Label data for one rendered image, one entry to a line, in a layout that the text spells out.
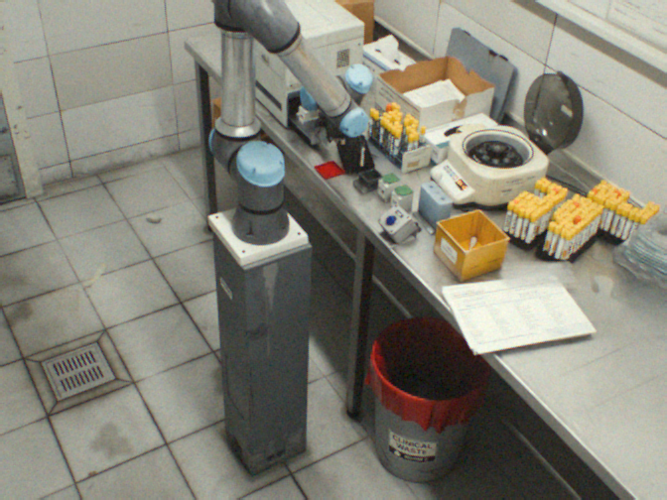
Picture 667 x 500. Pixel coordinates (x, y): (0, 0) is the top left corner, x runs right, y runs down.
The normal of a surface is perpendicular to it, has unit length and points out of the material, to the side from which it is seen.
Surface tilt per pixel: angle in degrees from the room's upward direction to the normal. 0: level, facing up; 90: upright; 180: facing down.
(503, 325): 0
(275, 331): 90
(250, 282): 90
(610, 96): 90
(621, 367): 0
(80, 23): 90
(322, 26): 0
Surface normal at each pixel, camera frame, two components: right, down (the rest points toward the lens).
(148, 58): 0.51, 0.56
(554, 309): 0.03, -0.77
